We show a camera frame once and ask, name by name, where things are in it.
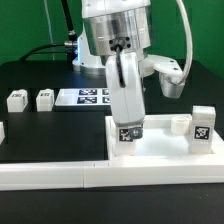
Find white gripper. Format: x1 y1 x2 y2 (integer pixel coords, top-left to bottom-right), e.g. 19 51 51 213
106 52 145 140

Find white square table top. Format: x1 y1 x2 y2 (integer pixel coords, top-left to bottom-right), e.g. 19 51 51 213
104 113 224 162

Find white marker plate with tags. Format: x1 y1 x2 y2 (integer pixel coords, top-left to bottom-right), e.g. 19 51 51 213
55 88 110 106

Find white U-shaped obstacle fence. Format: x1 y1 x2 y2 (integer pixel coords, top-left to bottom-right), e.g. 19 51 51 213
0 116 224 192

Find white block at left edge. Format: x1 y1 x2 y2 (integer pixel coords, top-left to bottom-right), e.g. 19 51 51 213
0 122 5 145

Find black cable thick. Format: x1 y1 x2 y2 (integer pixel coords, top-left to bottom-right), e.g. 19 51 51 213
61 0 76 39

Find black cable horizontal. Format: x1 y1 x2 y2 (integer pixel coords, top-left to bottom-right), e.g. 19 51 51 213
19 41 78 62

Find white camera cable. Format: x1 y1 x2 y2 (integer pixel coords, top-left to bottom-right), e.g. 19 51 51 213
173 0 194 84

